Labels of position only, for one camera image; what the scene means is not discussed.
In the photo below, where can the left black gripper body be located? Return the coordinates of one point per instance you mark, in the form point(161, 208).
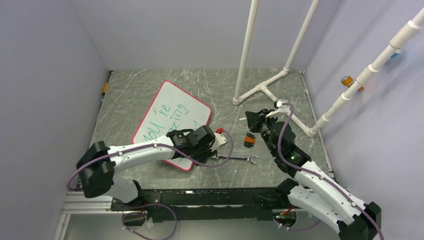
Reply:
point(203, 153)

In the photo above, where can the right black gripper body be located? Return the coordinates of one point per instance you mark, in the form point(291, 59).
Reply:
point(266, 123)

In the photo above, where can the pink framed whiteboard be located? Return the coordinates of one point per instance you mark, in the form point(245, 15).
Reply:
point(172, 108)

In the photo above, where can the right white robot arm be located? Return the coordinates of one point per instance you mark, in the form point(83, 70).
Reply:
point(310, 188)

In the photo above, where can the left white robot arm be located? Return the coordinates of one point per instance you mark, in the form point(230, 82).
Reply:
point(98, 169)

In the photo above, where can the silver open end wrench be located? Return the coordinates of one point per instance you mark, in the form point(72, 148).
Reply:
point(250, 159)

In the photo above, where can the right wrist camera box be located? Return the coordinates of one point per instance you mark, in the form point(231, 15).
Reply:
point(282, 108)

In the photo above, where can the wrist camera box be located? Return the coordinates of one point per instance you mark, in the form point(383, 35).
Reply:
point(282, 108)
point(219, 140)

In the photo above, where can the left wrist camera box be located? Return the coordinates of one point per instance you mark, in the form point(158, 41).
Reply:
point(219, 140)

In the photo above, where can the white pvc pipe frame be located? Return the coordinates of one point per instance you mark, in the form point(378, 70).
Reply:
point(358, 38)

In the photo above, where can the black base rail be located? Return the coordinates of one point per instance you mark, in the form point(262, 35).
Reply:
point(260, 203)

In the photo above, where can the orange wall knob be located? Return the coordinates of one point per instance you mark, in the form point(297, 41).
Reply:
point(347, 81)

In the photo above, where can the blue wall knob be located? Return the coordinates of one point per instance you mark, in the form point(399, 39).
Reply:
point(396, 53)

